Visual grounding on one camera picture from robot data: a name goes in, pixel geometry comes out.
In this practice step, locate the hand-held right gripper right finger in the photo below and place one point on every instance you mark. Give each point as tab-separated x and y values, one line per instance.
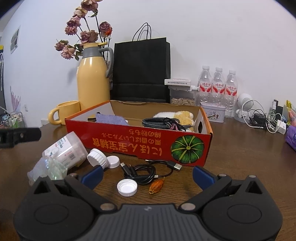
203	177

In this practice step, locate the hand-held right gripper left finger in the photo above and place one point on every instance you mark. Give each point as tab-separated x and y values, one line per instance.
92	177

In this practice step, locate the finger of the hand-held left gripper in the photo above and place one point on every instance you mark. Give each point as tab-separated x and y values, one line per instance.
23	138

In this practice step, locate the large white ribbed lid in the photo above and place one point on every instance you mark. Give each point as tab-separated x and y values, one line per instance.
96	157

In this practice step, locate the clear plastic jar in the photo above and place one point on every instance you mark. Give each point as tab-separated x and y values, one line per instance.
67	148

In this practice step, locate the clear plastic bag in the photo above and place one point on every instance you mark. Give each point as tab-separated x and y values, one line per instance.
49	168

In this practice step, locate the red cardboard box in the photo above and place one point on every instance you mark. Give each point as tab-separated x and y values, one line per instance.
138	146

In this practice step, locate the purple woven cloth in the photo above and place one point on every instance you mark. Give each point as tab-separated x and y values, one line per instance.
108	119

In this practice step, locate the small white bottle cap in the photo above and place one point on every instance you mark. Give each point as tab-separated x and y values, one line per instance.
113	161

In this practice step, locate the white open bottle cap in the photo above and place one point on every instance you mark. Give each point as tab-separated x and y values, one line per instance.
127	187

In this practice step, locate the orange dried pod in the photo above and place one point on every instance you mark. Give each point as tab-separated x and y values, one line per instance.
156	185

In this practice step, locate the yellow ceramic mug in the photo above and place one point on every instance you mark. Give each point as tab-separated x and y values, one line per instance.
69	112

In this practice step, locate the pale metal tin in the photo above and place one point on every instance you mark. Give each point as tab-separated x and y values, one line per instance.
212	113

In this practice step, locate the white and yellow plush toy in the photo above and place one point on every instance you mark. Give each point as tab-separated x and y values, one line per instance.
183	115

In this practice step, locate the clear container of nuts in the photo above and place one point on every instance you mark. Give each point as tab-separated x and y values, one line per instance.
182	101

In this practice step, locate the white robot figure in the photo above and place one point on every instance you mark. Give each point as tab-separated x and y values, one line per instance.
244	102

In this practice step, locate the clear water bottle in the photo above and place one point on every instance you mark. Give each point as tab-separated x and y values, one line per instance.
231	92
205	85
218	87

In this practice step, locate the yellow thermos jug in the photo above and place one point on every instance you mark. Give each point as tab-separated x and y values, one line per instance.
92	81

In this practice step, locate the purple tissue pack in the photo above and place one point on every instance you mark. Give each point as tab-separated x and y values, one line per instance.
291	139

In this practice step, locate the flat white box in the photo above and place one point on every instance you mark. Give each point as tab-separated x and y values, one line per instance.
178	81

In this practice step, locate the yellow snack packet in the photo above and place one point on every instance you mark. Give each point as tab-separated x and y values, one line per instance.
291	111

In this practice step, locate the black paper bag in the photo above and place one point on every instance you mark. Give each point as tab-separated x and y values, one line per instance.
141	69

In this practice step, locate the dried pink flowers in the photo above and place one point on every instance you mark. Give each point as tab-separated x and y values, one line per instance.
74	25

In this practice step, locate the wall poster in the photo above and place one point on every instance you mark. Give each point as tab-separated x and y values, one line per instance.
15	39

